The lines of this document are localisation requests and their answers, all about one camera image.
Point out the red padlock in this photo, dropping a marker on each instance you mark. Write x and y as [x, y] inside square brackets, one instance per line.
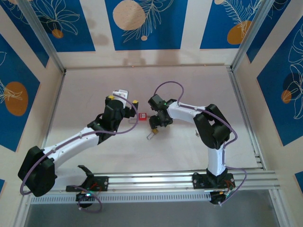
[142, 116]

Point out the brass padlock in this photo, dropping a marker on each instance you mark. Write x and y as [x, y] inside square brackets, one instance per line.
[155, 131]

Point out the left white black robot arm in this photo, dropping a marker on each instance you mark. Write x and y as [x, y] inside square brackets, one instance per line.
[71, 146]

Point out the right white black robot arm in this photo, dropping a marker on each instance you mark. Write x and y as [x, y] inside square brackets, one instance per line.
[182, 114]

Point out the black controller board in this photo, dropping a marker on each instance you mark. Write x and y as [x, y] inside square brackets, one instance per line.
[216, 199]
[84, 201]

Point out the aluminium side rail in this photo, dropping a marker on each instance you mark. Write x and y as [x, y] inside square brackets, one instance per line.
[52, 118]
[246, 118]

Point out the aluminium mounting rail frame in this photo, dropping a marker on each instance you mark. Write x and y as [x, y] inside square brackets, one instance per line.
[151, 182]

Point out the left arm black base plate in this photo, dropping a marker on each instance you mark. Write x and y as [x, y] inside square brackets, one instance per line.
[104, 183]

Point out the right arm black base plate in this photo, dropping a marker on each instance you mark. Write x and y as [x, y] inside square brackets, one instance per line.
[198, 182]

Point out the aluminium frame post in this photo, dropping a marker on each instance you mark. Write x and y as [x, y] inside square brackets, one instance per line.
[49, 47]
[252, 35]

